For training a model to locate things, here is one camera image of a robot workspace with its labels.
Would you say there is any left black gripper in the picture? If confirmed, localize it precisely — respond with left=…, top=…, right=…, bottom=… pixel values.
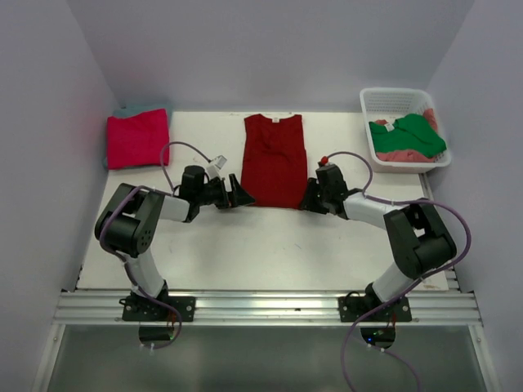
left=195, top=174, right=253, bottom=210

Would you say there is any dark red t shirt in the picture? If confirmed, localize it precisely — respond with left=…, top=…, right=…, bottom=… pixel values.
left=240, top=114, right=307, bottom=209

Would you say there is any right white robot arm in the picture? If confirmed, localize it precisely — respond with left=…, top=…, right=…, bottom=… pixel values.
left=300, top=163, right=457, bottom=321

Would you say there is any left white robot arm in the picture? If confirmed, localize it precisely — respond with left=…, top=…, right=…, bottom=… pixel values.
left=95, top=165, right=255, bottom=323

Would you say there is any salmon pink t shirt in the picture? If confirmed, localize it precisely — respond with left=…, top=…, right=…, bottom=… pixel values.
left=375, top=108, right=439, bottom=163

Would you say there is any folded pink t shirt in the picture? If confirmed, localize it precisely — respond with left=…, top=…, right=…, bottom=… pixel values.
left=106, top=108, right=171, bottom=170

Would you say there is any green t shirt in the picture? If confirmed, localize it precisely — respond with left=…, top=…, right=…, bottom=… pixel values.
left=368, top=114, right=447, bottom=159

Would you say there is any white plastic basket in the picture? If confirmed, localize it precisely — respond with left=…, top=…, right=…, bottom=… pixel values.
left=360, top=87, right=452, bottom=174

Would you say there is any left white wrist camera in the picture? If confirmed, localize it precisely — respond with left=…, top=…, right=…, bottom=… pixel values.
left=206, top=155, right=227, bottom=180

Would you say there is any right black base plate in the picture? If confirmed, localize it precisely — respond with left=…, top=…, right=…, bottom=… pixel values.
left=337, top=291, right=413, bottom=323

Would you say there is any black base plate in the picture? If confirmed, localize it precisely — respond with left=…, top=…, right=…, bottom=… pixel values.
left=337, top=291, right=413, bottom=323
left=118, top=293, right=196, bottom=323

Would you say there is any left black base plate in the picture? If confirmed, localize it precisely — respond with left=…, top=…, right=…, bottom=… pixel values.
left=118, top=293, right=196, bottom=323

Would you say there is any aluminium mounting rail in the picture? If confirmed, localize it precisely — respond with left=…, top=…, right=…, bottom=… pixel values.
left=52, top=290, right=482, bottom=327

